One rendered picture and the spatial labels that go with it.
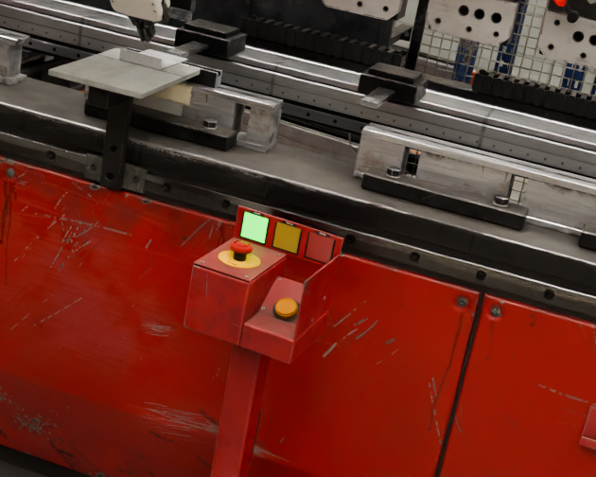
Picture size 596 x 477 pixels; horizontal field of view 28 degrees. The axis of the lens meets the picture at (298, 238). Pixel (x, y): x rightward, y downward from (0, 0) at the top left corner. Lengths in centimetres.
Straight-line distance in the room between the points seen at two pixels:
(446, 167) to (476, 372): 38
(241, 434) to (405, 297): 38
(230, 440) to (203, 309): 27
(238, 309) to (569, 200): 63
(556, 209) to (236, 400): 66
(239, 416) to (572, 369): 59
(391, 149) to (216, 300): 47
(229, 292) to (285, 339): 12
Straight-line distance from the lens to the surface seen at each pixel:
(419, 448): 225
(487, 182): 218
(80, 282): 237
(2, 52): 248
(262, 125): 226
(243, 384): 206
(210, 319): 198
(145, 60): 225
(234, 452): 212
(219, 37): 250
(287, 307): 199
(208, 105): 229
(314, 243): 203
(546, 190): 217
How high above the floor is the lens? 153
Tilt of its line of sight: 21 degrees down
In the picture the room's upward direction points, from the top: 11 degrees clockwise
